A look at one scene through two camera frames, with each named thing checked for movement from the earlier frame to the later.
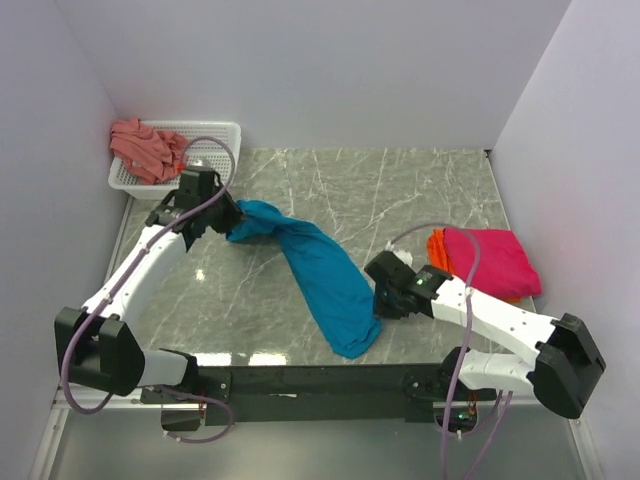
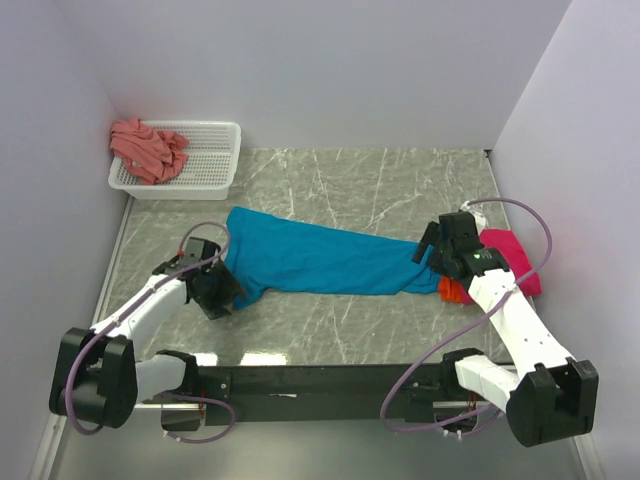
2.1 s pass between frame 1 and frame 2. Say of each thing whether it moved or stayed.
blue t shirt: moved
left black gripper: moved
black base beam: stayed
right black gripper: moved
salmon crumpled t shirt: stayed
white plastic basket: stayed
